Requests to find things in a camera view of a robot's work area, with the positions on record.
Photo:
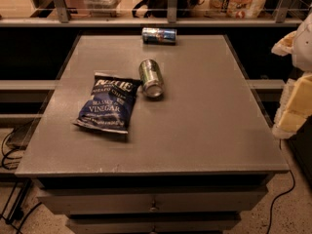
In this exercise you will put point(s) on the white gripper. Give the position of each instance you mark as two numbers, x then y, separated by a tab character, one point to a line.
303	51

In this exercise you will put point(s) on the green soda can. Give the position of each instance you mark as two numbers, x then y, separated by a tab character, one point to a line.
151	78

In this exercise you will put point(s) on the blue silver energy drink can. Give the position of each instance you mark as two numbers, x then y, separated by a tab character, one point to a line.
158	35

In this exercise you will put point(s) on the printed shopping bag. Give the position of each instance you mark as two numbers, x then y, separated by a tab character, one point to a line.
237	9

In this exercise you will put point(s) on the grey drawer cabinet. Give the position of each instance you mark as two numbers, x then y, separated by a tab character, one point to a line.
191	161

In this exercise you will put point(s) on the black backpack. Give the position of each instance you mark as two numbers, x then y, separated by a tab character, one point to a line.
159	8

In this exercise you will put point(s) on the blue kettle chips bag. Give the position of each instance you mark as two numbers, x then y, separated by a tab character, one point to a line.
110	106

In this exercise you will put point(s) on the grey metal railing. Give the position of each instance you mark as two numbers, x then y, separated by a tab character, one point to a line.
137	13

